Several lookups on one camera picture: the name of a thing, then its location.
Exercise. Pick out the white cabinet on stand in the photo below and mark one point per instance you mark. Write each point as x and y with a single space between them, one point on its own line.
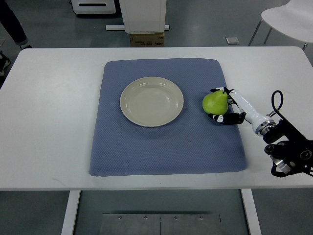
141 16

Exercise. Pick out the beige round plate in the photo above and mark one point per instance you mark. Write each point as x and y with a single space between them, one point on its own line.
151 101

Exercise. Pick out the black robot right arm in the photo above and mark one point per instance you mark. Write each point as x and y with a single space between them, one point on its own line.
291 152

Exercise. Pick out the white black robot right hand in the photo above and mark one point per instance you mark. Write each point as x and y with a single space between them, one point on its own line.
240 110

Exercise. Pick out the left white table leg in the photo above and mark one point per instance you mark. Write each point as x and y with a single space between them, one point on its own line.
71 213

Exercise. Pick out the white machine with slot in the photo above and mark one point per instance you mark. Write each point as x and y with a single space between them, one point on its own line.
93 6

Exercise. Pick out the white chair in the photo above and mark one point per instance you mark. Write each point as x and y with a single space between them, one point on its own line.
294 20

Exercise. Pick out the right white table leg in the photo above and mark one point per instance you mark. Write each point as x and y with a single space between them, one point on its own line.
250 212

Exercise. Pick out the white table leg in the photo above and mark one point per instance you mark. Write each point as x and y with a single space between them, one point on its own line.
71 213
250 212

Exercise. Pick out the person in dark trousers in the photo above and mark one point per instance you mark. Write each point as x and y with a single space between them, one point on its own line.
12 25

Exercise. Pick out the grey metal floor plate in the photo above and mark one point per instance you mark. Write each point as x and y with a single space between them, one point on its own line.
160 224

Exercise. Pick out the green pear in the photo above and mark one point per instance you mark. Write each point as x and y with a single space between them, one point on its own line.
215 103

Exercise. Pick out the blue textured cloth mat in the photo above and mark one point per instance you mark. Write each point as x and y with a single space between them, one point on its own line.
191 144

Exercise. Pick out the brown cardboard box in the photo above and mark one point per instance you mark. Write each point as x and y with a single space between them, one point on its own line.
147 39

